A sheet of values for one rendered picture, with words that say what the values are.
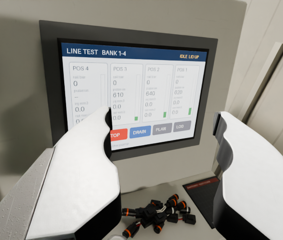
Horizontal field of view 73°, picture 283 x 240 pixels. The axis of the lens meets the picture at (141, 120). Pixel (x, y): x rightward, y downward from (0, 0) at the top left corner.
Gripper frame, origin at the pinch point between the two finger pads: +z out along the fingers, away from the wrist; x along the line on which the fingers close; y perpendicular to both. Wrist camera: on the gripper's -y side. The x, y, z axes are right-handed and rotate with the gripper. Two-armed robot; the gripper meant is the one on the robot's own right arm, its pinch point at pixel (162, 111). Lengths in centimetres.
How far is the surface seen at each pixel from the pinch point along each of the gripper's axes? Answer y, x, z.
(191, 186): 50, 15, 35
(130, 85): 12.9, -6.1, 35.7
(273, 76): 33, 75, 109
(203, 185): 51, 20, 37
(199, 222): 50, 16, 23
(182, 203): 46, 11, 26
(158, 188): 49, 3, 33
